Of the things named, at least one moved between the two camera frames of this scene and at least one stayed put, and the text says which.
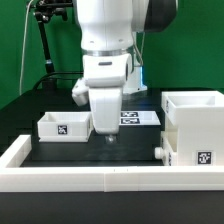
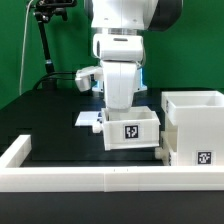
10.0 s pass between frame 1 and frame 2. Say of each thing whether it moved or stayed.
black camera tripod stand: stayed
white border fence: stayed
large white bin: stayed
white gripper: moved
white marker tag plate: moved
